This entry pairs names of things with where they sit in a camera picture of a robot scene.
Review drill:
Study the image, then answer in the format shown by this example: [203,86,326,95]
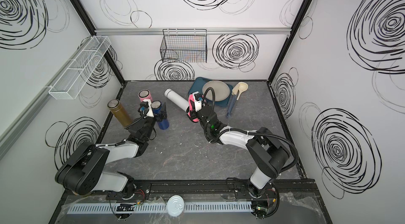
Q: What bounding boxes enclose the blue thermos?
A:
[151,101,170,130]

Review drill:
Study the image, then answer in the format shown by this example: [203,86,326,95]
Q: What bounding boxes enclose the pink cloth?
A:
[187,94,199,123]

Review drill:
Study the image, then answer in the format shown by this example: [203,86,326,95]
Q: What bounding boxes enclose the white thermos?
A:
[165,89,189,112]

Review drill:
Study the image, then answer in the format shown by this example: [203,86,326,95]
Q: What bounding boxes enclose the pink thermos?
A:
[138,90,153,102]

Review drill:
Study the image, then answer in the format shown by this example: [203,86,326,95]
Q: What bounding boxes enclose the gold thermos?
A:
[107,99,133,128]

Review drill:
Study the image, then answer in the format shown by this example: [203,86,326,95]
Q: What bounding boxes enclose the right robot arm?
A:
[186,105,298,190]

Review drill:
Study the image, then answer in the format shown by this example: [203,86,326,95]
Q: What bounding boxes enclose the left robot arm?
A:
[55,99,167,200]

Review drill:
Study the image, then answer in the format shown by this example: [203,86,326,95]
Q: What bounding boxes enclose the grey round plate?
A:
[202,81,231,102]

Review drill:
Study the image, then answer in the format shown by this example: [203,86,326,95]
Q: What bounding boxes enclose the teal tray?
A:
[188,77,233,107]

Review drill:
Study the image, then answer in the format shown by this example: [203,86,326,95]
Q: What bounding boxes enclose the beige ladle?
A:
[236,82,248,100]

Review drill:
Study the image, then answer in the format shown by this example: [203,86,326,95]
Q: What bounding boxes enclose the white mesh shelf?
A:
[49,36,112,100]

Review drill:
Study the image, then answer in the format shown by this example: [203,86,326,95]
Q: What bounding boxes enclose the white round can lid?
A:
[166,195,185,217]

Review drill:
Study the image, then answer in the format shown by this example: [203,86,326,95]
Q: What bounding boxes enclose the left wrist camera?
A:
[138,99,154,117]

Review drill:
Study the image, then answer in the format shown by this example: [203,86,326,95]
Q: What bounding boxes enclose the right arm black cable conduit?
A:
[202,87,300,174]

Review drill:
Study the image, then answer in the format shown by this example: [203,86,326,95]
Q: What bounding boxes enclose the blue handled utensil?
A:
[226,83,239,118]

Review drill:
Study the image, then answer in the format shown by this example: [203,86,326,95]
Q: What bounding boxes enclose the black wire basket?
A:
[159,28,208,63]

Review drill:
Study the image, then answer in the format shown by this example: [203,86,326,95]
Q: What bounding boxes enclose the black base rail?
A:
[107,178,279,202]

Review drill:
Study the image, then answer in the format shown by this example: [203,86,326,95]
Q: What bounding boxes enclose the white slotted cable duct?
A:
[67,201,253,215]

